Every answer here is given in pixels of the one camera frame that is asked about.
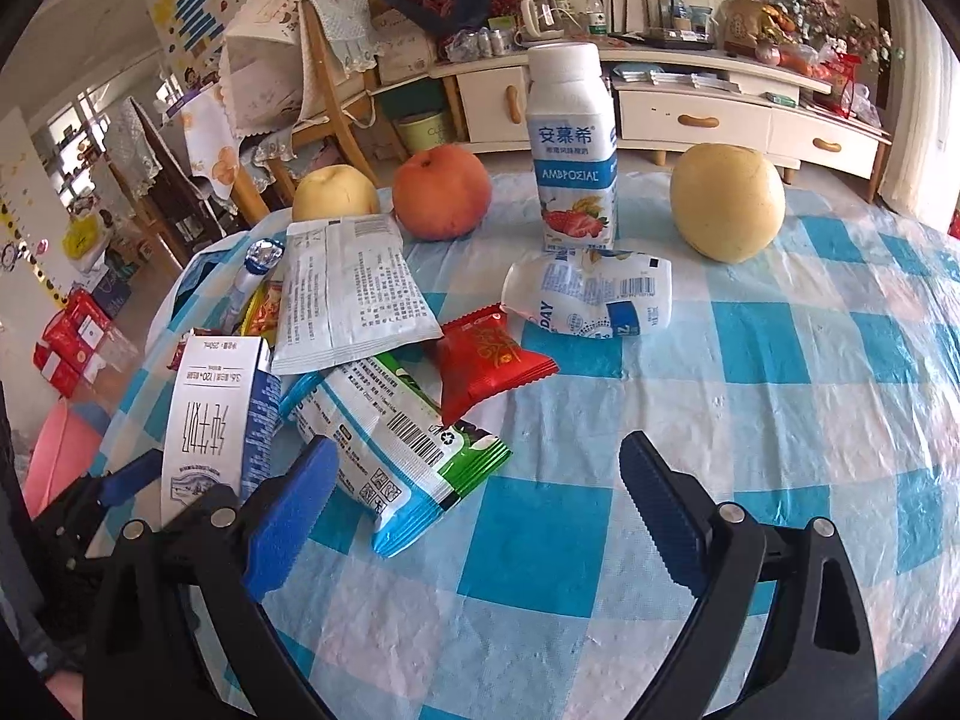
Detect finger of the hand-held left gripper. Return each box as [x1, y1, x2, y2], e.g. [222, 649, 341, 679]
[101, 450, 164, 509]

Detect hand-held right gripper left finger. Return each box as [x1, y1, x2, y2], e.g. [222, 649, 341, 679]
[79, 435, 342, 720]

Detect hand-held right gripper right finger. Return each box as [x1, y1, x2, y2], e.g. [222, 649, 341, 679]
[619, 431, 880, 720]

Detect pink plastic bin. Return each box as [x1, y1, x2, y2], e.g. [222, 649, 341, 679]
[22, 397, 110, 518]

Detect white blue milk carton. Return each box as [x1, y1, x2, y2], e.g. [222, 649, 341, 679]
[161, 328, 282, 533]

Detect green white snack packet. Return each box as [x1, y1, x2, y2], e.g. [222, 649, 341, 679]
[279, 352, 513, 560]

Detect yellow red snack packet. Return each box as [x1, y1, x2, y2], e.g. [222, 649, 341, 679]
[241, 281, 286, 338]

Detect silver white printed packet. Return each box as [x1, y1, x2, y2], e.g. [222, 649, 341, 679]
[270, 214, 445, 376]

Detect crushed white plastic bottle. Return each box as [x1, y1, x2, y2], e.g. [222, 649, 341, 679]
[500, 249, 674, 341]

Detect red gift boxes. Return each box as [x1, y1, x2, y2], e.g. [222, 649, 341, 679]
[34, 289, 113, 395]

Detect blue white checkered tablecloth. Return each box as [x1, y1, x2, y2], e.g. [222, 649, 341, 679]
[97, 165, 960, 720]

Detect yellow bag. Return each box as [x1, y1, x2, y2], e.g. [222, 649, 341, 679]
[61, 214, 106, 260]

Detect dark wooden chair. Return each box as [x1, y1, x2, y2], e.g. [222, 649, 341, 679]
[112, 97, 226, 256]

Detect yellow pear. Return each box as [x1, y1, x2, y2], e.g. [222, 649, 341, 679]
[291, 163, 381, 224]
[669, 141, 787, 265]

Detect grey lace chair cover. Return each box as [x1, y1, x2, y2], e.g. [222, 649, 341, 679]
[105, 97, 162, 181]

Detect dining table with printed cloth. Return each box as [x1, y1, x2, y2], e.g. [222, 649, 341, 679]
[180, 86, 248, 203]

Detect orange red apple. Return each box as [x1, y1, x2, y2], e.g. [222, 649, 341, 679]
[392, 144, 493, 242]

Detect white yogurt bottle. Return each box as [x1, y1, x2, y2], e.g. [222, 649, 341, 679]
[525, 41, 620, 252]

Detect white tv cabinet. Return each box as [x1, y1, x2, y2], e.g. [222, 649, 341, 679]
[429, 45, 893, 203]

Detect green waste bin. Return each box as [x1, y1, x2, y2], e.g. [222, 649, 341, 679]
[395, 111, 455, 158]

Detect white printed cloth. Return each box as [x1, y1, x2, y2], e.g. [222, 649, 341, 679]
[225, 0, 320, 140]

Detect light wooden chair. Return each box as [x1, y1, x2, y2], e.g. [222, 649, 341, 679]
[232, 0, 383, 222]

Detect pale cardboard box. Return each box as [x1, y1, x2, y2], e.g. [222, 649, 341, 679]
[371, 11, 440, 87]

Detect pale blue knit towel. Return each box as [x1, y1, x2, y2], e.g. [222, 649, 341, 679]
[304, 0, 380, 76]

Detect brown paper bag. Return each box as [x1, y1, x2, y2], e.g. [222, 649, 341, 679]
[720, 0, 785, 53]

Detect glass kettle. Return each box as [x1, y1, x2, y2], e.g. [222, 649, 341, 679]
[519, 0, 571, 42]

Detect dried flower bunch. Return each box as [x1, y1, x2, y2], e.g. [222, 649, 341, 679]
[780, 0, 901, 61]

